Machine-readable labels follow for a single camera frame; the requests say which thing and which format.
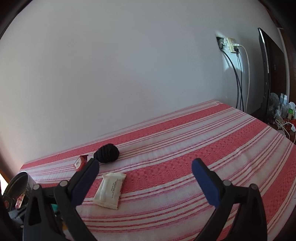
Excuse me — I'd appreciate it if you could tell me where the white charger cable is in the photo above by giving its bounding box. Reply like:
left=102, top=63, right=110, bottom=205
left=275, top=119, right=296, bottom=142

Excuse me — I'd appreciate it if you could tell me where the brown wooden cabinet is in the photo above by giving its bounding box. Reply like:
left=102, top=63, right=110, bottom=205
left=275, top=23, right=296, bottom=105

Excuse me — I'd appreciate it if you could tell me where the small red packet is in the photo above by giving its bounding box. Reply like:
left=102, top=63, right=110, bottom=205
left=74, top=156, right=90, bottom=172

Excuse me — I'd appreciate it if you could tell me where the wall socket plate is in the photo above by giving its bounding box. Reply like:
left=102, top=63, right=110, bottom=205
left=216, top=36, right=241, bottom=52

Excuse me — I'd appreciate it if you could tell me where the black flat television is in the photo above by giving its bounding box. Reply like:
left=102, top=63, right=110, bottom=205
left=258, top=27, right=286, bottom=122

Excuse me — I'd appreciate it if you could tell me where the cluster of small bottles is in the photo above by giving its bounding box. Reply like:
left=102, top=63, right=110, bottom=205
left=268, top=93, right=296, bottom=121

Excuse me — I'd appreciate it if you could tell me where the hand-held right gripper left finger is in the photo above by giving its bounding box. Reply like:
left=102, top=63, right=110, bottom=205
left=22, top=158, right=100, bottom=241

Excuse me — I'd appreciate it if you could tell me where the round metal tray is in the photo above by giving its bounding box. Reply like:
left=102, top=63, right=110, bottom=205
left=2, top=171, right=36, bottom=209

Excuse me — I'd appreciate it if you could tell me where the red striped tablecloth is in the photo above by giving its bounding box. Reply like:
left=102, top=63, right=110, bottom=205
left=20, top=100, right=296, bottom=241

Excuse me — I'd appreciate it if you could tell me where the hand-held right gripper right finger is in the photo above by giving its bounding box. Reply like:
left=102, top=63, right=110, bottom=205
left=192, top=158, right=268, bottom=241

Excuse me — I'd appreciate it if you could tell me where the black power cable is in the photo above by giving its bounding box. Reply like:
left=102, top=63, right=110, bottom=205
left=221, top=49, right=241, bottom=109
left=236, top=50, right=245, bottom=111

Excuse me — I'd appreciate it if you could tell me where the black knitted ball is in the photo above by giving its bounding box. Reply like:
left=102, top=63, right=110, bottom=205
left=94, top=144, right=120, bottom=164

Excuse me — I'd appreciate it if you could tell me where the white power cable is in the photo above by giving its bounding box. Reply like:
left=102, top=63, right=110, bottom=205
left=238, top=44, right=251, bottom=113

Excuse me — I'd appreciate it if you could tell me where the cream snack packet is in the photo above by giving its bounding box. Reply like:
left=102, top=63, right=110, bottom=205
left=93, top=173, right=127, bottom=210

